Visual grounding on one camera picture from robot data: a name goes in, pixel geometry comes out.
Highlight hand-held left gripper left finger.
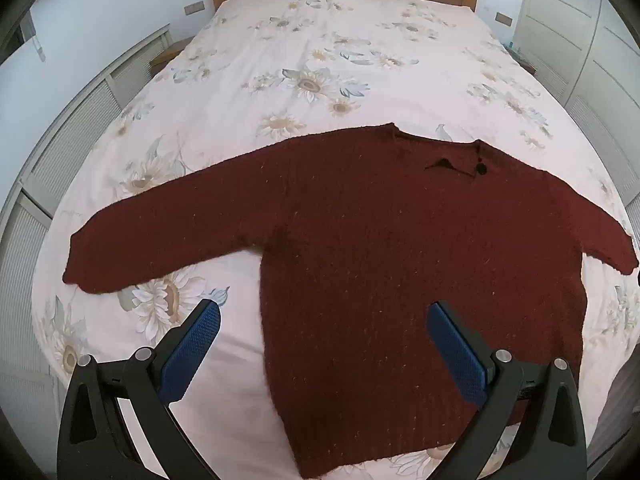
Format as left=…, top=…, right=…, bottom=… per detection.
left=56, top=298, right=222, bottom=480

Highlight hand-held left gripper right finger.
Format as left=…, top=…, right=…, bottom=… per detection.
left=426, top=301, right=588, bottom=480

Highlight dark red knitted sweater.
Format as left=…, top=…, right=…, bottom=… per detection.
left=62, top=122, right=640, bottom=479

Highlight white louvred cabinet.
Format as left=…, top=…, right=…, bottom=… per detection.
left=0, top=27, right=173, bottom=461

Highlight wooden nightstand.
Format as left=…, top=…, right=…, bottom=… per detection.
left=510, top=42, right=538, bottom=76
left=149, top=36, right=196, bottom=73

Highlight floral white duvet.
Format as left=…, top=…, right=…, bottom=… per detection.
left=30, top=0, right=640, bottom=480

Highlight white panelled wardrobe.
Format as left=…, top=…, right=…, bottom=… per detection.
left=512, top=0, right=640, bottom=206

